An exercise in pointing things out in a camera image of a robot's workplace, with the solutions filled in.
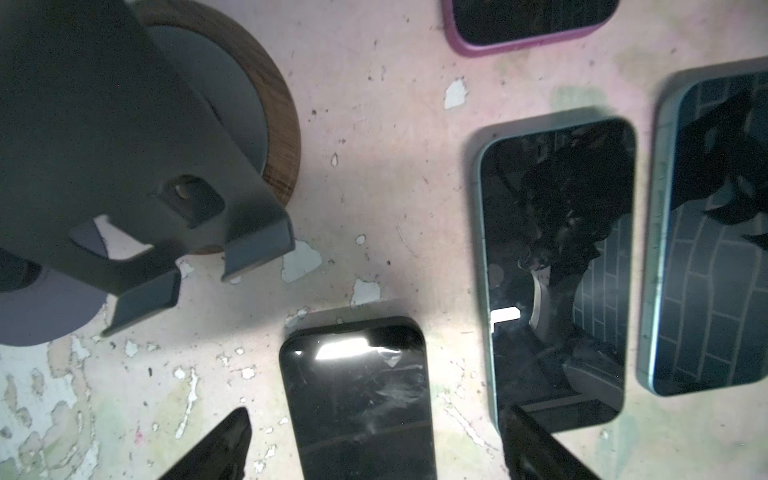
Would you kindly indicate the leftmost phone stand base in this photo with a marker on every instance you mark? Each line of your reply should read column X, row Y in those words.
column 39, row 304

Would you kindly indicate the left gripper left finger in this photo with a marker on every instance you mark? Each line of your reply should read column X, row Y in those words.
column 220, row 455

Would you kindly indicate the purple-edged phone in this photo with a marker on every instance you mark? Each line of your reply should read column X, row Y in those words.
column 554, row 211

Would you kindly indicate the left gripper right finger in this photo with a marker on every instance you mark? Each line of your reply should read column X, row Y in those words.
column 530, row 452

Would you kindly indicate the teal-edged phone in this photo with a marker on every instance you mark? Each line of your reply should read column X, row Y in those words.
column 704, row 300

